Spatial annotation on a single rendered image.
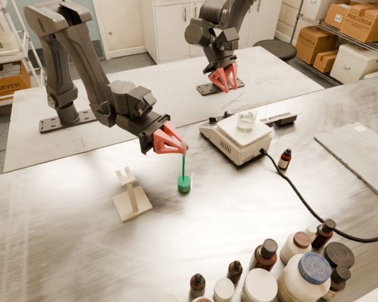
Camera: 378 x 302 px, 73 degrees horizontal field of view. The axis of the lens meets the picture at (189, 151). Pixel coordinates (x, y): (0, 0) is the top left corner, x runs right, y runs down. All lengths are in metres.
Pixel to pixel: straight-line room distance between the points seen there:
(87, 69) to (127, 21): 2.93
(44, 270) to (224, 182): 0.47
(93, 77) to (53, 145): 0.33
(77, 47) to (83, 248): 0.45
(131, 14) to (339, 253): 3.34
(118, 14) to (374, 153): 3.13
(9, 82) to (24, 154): 1.84
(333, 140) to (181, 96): 0.57
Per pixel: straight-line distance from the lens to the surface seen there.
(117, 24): 3.57
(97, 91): 0.68
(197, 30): 0.79
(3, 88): 2.77
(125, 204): 0.68
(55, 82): 0.85
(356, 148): 0.94
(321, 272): 0.50
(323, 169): 0.84
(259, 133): 0.75
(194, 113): 0.95
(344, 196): 0.80
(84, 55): 0.67
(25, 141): 0.98
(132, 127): 0.62
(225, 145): 0.75
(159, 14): 3.04
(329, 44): 3.41
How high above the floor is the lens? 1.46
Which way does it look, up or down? 44 degrees down
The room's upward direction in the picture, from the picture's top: straight up
